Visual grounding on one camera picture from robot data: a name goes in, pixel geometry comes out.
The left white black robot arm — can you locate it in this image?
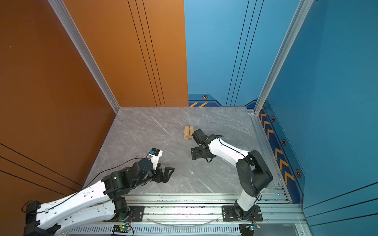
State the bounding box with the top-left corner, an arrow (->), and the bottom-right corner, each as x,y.
24,158 -> 175,236

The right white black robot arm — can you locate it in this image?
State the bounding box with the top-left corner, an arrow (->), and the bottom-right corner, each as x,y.
191,129 -> 274,221

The left green circuit board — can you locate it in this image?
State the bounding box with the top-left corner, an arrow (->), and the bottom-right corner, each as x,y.
111,224 -> 134,236

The green circuit board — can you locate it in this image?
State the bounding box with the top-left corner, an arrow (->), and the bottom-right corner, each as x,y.
111,224 -> 134,236
239,223 -> 260,236

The right green circuit board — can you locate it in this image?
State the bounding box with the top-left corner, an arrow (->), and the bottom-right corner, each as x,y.
239,223 -> 260,236

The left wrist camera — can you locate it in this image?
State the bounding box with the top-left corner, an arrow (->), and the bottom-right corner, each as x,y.
149,148 -> 163,170

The aluminium rail frame front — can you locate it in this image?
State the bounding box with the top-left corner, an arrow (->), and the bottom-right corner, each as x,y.
58,193 -> 313,236

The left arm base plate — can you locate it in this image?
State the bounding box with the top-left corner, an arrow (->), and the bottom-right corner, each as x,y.
120,206 -> 145,223

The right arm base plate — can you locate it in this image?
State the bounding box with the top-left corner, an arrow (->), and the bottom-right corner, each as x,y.
221,205 -> 263,222

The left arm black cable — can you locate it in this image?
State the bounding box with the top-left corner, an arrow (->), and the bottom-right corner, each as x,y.
21,157 -> 151,214

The right aluminium corner post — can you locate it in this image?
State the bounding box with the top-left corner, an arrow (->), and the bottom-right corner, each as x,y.
254,0 -> 314,115

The aluminium corner post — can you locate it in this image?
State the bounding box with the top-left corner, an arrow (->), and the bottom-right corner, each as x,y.
48,0 -> 120,114
254,0 -> 314,115

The left aluminium corner post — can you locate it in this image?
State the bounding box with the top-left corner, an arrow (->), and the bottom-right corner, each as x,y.
48,0 -> 120,114

